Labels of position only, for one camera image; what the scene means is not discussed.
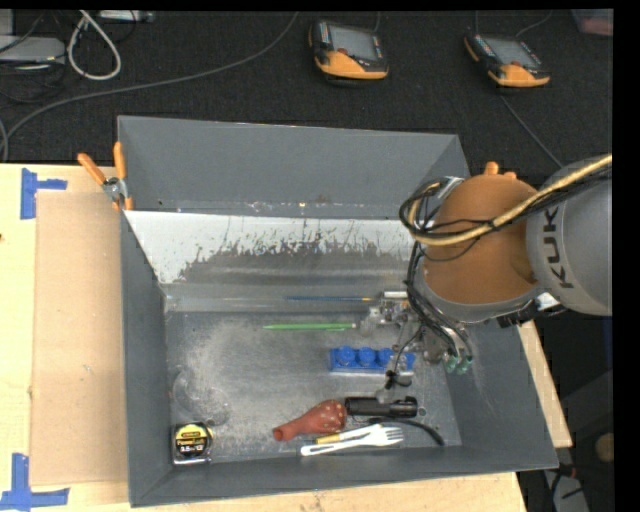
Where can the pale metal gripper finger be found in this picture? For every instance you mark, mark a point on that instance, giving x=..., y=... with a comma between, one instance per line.
x=310, y=326
x=350, y=299

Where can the grey metal bin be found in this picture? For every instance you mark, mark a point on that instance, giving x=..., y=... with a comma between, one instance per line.
x=280, y=360

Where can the blue toy brick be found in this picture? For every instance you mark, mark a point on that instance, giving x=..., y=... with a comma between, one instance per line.
x=365, y=359

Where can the red balloon with white dots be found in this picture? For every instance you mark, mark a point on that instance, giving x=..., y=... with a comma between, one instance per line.
x=320, y=419

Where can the white plastic fork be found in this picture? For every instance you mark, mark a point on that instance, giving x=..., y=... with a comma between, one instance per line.
x=370, y=437

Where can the yellow and silver pen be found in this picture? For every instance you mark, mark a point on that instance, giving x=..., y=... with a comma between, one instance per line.
x=332, y=438

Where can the yellow and black tape measure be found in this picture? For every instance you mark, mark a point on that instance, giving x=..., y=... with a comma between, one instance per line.
x=191, y=442

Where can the brown cardboard board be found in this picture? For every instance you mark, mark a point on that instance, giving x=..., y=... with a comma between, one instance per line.
x=75, y=325

